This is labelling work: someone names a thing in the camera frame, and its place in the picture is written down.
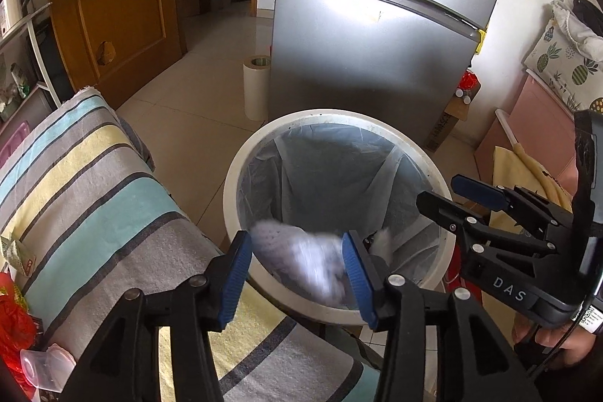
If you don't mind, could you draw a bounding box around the white metal shelf rack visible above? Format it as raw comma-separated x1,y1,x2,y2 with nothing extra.
0,2,64,125

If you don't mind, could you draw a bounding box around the pink plastic basin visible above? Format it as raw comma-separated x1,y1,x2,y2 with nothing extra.
0,119,31,167

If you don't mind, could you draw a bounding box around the cream paper roll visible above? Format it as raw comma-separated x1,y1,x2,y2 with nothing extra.
242,55,271,121

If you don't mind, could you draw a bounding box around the white paper towel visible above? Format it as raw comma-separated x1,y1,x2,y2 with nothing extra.
249,220,394,309

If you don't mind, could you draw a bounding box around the black cloth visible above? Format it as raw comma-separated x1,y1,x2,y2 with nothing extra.
570,0,603,40

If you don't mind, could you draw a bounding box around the brown cardboard box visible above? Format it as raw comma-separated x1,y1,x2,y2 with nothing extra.
424,96,469,153

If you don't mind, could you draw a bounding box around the red gift bag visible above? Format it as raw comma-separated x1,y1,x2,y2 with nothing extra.
459,70,481,94

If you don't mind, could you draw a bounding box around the snack packet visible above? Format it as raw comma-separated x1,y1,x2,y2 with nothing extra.
0,235,37,277

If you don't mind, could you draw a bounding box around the white round trash bin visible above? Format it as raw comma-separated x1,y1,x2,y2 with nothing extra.
223,109,457,327

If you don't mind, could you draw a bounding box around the clear plastic food container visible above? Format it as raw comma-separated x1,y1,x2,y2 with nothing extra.
19,343,77,393

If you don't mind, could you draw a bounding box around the striped cloth cover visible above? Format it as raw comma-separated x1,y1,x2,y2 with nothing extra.
0,89,382,402

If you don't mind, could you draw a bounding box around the clear plastic bin liner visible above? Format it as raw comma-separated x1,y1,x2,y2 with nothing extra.
238,122,441,299

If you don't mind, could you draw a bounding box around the person's right hand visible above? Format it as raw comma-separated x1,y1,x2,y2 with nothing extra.
513,319,603,369

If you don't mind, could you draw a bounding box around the red plastic bag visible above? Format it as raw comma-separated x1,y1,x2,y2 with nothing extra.
0,272,38,349

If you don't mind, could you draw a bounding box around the wooden door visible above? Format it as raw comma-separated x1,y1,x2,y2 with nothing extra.
47,0,184,94

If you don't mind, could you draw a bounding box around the pineapple print pillow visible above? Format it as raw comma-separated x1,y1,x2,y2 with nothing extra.
523,18,603,115

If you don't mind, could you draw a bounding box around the silver two-door refrigerator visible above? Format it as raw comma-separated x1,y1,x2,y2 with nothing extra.
266,0,516,151

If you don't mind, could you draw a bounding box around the pink board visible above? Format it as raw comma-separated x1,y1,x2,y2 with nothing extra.
473,70,585,196

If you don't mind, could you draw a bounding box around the red box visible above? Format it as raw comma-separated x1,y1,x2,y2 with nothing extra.
445,263,465,290

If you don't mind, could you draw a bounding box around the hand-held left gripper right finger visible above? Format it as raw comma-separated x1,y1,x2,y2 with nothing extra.
341,230,542,402

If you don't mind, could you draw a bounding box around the black appliance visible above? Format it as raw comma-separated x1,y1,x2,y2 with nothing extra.
35,18,73,106

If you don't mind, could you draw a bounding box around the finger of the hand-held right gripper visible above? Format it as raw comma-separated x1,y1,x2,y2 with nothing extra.
451,174,574,238
417,191,557,259

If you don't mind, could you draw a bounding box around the yellow towel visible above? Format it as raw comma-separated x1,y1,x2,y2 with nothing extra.
492,143,573,238

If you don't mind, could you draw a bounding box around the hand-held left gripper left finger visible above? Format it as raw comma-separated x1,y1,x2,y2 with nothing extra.
59,230,255,402

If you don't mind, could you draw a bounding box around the white cloth bag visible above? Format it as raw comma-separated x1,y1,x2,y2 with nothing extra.
551,2,603,59

